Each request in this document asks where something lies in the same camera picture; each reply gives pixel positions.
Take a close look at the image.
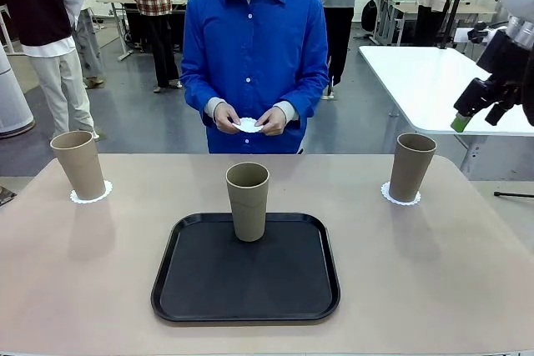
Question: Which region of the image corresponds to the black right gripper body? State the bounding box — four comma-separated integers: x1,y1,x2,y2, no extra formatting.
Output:
475,30,534,126

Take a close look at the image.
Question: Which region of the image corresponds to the tall tan paper cup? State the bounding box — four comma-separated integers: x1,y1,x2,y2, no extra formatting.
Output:
225,163,270,243
388,133,438,203
49,130,107,201

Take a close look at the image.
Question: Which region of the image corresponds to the white scalloped paper coaster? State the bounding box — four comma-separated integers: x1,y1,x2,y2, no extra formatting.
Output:
380,180,422,207
69,179,114,206
231,117,266,134

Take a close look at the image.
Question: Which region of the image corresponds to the person's right forearm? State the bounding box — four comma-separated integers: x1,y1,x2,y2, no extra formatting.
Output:
179,72,229,123

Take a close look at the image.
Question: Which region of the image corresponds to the person's left forearm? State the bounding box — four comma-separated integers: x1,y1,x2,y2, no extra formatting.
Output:
278,72,330,123

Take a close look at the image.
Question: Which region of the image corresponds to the person's left hand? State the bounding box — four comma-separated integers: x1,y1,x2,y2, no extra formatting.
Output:
257,106,291,138

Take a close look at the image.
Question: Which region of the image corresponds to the person's right hand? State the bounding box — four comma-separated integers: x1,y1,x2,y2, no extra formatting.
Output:
213,103,244,136

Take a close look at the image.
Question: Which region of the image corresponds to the white folding table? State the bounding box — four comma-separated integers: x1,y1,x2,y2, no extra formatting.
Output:
357,45,534,172

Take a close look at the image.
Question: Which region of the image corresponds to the black tripod pole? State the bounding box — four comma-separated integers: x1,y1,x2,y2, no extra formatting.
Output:
436,0,476,51

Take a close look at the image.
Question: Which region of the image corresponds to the background desk with white legs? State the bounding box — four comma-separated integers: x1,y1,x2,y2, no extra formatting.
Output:
370,0,498,48

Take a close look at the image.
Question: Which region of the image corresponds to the black backpack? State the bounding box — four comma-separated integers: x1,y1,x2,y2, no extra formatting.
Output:
360,0,379,33

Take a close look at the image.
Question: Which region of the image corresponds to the person in blue shirt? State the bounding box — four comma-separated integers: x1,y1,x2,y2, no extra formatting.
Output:
179,0,330,155

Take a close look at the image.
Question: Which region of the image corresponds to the black plastic serving tray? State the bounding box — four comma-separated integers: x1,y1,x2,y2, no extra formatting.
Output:
150,213,341,323

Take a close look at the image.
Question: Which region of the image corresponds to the grey background desk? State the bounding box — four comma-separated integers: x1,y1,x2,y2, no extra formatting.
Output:
95,0,187,62

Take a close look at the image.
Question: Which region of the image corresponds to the person in grey trousers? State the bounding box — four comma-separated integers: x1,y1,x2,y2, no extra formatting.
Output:
62,0,106,87

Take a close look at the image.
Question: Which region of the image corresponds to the person in black shirt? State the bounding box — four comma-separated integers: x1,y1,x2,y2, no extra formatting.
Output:
0,0,101,141

